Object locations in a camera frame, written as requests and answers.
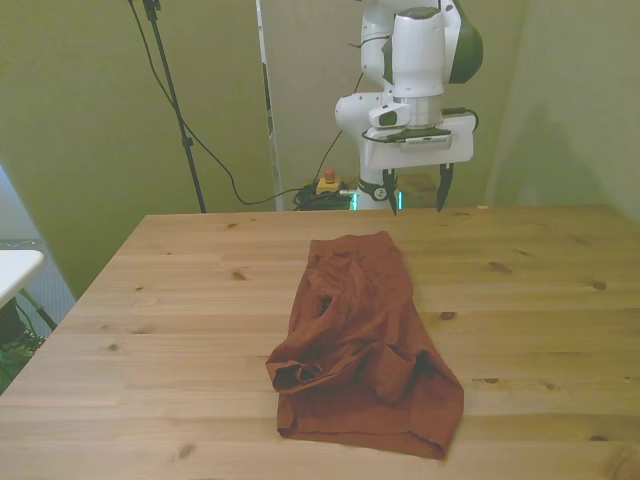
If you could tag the rust brown shorts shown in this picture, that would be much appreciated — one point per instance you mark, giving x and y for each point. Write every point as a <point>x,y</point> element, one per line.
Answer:
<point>360,340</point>

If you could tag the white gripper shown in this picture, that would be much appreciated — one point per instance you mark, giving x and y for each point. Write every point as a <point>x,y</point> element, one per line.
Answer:
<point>425,154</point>

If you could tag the yellow emergency stop button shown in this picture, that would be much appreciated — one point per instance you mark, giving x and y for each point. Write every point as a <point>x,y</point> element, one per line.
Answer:
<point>328,184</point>

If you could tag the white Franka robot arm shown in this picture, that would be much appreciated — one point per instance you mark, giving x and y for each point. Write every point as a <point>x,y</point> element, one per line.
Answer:
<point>419,55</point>

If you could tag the black tripod stand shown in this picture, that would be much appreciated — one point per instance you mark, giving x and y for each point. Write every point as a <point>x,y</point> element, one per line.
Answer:
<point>175,105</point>

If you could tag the white side table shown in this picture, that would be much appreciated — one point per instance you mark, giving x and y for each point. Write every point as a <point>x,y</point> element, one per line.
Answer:
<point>15,270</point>

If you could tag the white door frame strip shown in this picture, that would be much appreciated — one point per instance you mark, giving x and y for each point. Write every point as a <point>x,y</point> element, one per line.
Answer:
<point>267,100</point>

